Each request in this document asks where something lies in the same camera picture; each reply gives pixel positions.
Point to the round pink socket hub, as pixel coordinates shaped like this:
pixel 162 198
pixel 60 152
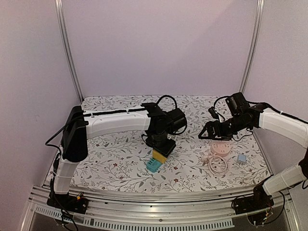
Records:
pixel 220 148

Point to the floral patterned table mat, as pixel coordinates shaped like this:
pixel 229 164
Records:
pixel 128 162

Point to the right aluminium frame post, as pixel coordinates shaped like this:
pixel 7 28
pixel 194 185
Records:
pixel 253 44

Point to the left aluminium frame post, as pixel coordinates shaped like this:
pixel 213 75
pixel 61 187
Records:
pixel 67 49

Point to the teal power strip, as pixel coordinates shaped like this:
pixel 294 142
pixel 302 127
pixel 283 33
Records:
pixel 153 165

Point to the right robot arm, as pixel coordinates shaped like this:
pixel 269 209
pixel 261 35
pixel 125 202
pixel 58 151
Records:
pixel 245 114

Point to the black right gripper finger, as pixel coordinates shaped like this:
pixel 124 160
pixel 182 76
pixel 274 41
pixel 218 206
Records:
pixel 207 129
pixel 208 137

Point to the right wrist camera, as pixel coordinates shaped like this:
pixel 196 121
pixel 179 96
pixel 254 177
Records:
pixel 215 114

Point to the light blue cube charger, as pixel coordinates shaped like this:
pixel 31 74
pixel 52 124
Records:
pixel 241 159

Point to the aluminium front rail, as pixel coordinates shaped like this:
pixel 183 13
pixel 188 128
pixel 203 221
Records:
pixel 126 211

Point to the yellow cube socket adapter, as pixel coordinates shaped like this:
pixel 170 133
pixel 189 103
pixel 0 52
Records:
pixel 158 156

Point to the aluminium frame post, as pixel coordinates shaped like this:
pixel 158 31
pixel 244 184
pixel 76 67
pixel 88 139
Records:
pixel 67 49
pixel 253 44

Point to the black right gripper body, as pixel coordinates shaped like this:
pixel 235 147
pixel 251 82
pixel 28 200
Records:
pixel 215 129

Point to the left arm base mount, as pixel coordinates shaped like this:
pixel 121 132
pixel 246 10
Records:
pixel 72 203

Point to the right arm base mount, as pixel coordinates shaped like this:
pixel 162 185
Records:
pixel 249 204

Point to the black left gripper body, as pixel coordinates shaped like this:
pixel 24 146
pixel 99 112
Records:
pixel 159 143

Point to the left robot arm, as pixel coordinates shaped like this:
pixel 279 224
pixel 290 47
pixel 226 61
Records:
pixel 83 125

